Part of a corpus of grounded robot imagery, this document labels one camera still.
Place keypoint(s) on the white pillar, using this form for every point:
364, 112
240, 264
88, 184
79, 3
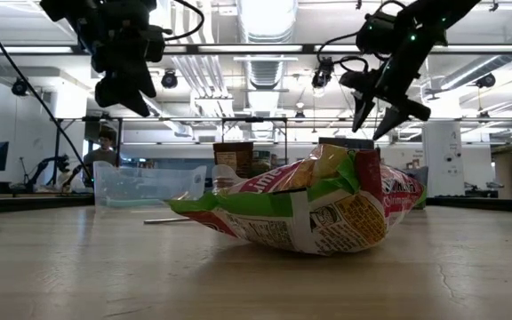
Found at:
442, 160

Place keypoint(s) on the dark grey plastic bin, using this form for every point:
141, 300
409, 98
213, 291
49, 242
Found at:
419, 182

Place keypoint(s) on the silver metal spoon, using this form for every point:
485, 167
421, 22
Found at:
167, 220

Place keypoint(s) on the black overhead beam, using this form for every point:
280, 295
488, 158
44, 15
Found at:
308, 49

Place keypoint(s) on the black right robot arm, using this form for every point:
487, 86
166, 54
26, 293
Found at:
442, 13

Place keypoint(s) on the clear plastic bin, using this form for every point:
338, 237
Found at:
149, 182

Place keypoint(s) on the silver ventilation duct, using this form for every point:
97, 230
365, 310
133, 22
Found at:
267, 18

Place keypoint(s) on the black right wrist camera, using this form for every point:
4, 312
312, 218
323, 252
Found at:
376, 33

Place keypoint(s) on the person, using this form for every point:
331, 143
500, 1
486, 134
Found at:
100, 160

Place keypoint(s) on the black ceiling spotlight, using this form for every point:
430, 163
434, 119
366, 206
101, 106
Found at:
169, 79
322, 75
485, 81
20, 86

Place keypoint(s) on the black rectangular panel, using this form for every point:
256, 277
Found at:
345, 142

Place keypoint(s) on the black background robot arm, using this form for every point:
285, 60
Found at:
56, 162

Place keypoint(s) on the white plastic bin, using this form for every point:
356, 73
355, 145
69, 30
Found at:
225, 175

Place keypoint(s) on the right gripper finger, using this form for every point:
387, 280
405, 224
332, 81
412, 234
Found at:
362, 113
391, 120

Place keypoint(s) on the lime shrimp ramen packet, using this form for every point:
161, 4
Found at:
327, 213

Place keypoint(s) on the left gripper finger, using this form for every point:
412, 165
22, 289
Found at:
148, 82
122, 95

